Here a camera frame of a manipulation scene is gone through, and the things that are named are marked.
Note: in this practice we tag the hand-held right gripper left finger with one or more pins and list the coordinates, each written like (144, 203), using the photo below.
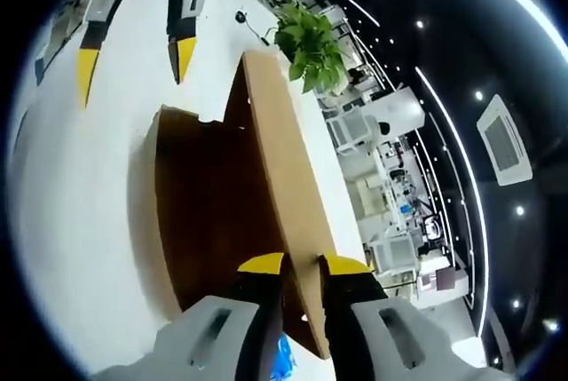
(257, 310)

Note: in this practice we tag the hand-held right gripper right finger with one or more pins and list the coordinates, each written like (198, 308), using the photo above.
(350, 305)

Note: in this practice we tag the blue soft tissue pack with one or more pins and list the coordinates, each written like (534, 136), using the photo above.
(281, 356)

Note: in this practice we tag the brown cardboard shoe box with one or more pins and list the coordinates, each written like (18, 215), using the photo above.
(288, 154)

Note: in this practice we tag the white office chair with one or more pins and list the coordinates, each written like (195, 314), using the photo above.
(395, 254)
(350, 130)

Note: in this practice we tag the small black device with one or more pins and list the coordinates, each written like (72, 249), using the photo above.
(241, 17)

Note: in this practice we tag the potted green plant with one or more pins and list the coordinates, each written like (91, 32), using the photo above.
(310, 43)

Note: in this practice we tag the white pillar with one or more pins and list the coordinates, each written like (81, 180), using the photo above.
(399, 108)

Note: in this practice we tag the ceiling air vent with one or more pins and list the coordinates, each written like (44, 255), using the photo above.
(503, 139)

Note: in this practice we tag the wall screen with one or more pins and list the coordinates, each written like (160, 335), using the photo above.
(432, 226)

